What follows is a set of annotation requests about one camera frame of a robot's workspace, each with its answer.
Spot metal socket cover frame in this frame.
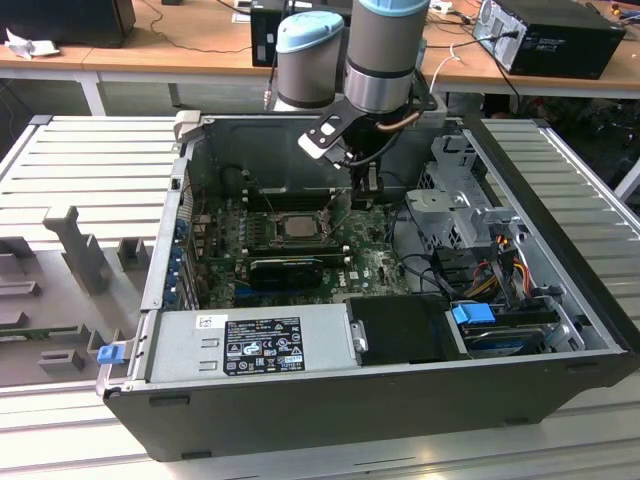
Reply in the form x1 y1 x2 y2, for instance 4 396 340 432
322 189 352 231

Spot black RAM slot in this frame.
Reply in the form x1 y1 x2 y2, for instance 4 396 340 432
248 199 331 214
244 238 347 249
247 187 346 204
245 245 350 258

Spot CPU socket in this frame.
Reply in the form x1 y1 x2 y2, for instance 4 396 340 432
267 212 336 244

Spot copper coloured curved tube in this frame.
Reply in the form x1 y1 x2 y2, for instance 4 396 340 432
375 110 420 135

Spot silver metal drive cage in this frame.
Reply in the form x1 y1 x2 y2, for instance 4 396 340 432
403 130 531 261

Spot green motherboard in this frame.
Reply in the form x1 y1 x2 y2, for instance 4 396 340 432
192 192 416 309

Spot small black PC tower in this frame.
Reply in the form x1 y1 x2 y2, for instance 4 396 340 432
249 1 282 69

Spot black graphics card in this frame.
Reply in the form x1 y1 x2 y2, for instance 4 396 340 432
248 256 324 291

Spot black plastic air shroud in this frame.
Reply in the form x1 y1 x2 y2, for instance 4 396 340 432
344 294 474 367

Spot wooden desk with white legs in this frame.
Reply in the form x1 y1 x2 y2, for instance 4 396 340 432
0 0 640 119

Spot hard disk in blue carrier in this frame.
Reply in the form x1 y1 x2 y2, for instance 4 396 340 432
449 302 549 360

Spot black desktop PC with vents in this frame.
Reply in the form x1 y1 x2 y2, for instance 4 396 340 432
473 0 629 81

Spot silver power supply with label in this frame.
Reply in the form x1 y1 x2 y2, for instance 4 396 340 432
127 302 361 384

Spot black and grey PC case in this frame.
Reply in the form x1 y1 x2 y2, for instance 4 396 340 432
94 112 640 464

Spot large black box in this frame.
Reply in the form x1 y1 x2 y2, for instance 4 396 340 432
0 0 137 49

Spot blue plastic latch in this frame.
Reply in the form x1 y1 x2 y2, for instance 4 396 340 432
97 344 124 367

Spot crumpled white paper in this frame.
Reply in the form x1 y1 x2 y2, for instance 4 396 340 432
3 27 62 61

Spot grey parts rack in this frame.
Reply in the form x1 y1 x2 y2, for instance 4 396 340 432
0 203 157 390

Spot green RAM stick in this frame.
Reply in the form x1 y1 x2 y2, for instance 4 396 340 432
0 324 81 345

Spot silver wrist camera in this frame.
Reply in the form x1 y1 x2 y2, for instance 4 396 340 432
298 119 351 170

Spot small wrist camera box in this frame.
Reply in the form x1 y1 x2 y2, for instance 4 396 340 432
410 93 448 122

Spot white cable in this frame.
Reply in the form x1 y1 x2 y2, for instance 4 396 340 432
429 42 469 97

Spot yellow and orange power wires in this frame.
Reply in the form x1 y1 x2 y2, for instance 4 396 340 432
462 254 532 301

